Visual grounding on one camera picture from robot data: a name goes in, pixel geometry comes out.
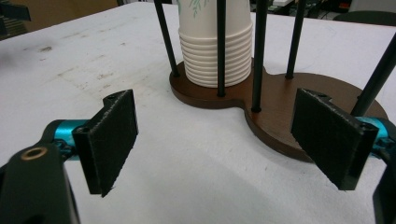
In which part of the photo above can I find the dark equipment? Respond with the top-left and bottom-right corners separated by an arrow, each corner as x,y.
0,0 -> 33,41

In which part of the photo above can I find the brown board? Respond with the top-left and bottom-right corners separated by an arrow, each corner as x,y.
11,0 -> 120,33

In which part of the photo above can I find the dark chair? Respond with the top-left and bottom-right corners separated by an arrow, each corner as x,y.
332,10 -> 396,28

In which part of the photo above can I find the dark desk clutter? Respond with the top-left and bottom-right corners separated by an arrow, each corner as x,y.
268,0 -> 353,21

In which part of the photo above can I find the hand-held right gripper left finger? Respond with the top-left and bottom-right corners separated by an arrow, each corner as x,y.
51,89 -> 139,199

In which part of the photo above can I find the brown wooden cup holder rack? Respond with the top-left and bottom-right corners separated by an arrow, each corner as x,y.
153,0 -> 396,163

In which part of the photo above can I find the stack of white paper cups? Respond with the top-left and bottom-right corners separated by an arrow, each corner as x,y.
177,0 -> 254,89

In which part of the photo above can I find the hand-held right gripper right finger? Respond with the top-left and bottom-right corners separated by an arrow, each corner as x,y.
290,88 -> 390,191

